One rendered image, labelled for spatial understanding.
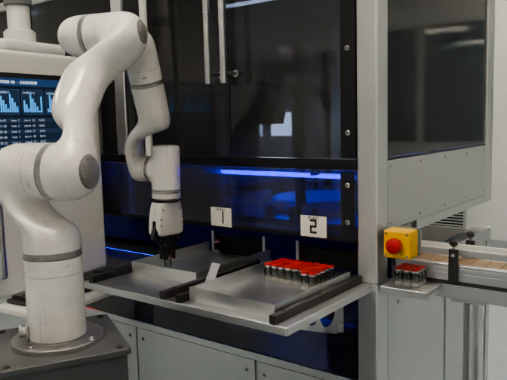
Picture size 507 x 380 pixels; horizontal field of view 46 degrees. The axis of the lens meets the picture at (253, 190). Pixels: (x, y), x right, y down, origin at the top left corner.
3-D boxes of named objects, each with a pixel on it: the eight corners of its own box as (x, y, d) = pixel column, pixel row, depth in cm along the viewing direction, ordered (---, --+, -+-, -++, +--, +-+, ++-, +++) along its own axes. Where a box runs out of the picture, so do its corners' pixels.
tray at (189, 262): (208, 251, 204) (208, 240, 204) (270, 260, 188) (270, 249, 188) (132, 272, 177) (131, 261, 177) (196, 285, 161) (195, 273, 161)
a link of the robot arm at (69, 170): (33, 209, 129) (98, 212, 123) (-2, 180, 119) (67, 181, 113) (103, 38, 153) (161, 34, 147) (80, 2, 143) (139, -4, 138)
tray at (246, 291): (271, 271, 174) (271, 259, 174) (350, 284, 159) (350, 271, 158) (189, 300, 148) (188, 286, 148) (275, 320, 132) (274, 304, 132)
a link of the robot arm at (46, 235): (58, 263, 119) (50, 143, 117) (-16, 258, 126) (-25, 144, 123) (93, 250, 131) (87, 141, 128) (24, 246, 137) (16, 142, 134)
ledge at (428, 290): (401, 280, 168) (401, 274, 168) (447, 287, 160) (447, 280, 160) (379, 292, 157) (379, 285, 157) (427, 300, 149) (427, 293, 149)
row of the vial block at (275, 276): (267, 278, 166) (267, 262, 166) (323, 287, 155) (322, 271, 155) (262, 280, 165) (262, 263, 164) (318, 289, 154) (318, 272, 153)
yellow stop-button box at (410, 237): (394, 252, 160) (394, 225, 160) (420, 255, 156) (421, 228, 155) (382, 257, 154) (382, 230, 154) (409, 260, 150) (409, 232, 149)
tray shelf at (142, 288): (198, 255, 207) (198, 249, 207) (385, 284, 165) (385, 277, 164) (82, 287, 170) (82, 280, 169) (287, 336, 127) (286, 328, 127)
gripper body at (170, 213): (170, 194, 182) (170, 231, 183) (144, 197, 174) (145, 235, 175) (187, 196, 177) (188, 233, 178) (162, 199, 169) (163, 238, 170)
